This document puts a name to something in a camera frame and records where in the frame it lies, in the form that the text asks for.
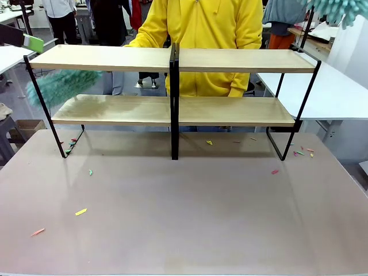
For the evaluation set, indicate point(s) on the orange garment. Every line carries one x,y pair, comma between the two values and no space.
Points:
281,41

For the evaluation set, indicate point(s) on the person in yellow hoodie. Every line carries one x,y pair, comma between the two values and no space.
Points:
201,28

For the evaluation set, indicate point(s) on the large white table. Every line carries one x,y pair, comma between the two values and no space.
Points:
330,95

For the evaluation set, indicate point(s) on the wood shelf unit black frame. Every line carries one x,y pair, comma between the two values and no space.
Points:
100,59
244,60

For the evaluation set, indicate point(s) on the teal fluffy duster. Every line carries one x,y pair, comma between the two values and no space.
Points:
60,86
336,10

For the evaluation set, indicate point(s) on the beige cloth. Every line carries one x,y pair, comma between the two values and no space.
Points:
5,110

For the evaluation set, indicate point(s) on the black metal pole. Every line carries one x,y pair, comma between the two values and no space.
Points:
307,26

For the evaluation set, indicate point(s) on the person in white shirt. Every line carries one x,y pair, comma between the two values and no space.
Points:
61,14

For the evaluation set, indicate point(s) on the blue grey hanging garment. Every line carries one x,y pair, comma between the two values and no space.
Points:
283,11

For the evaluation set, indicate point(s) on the silver chair base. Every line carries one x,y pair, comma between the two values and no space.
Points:
145,82

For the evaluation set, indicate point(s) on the yellow paper strip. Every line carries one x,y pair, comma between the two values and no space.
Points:
81,212

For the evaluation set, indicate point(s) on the person in dark clothes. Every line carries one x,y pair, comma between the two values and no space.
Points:
110,20

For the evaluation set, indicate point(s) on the white paper sheet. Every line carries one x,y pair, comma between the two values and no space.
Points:
325,30

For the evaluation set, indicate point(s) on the wooden background table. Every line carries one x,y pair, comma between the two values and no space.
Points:
319,43

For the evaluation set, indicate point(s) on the red hanging garment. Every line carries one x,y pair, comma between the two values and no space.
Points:
136,14

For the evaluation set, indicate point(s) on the cardboard box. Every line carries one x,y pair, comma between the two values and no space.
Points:
28,128

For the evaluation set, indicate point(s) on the orange paper strip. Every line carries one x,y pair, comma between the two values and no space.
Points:
38,232

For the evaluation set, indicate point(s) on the grey stool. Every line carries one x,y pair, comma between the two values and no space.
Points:
7,138

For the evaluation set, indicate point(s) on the white side table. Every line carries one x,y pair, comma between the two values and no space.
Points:
11,57

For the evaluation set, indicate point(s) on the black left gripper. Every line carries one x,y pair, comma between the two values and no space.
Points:
11,36

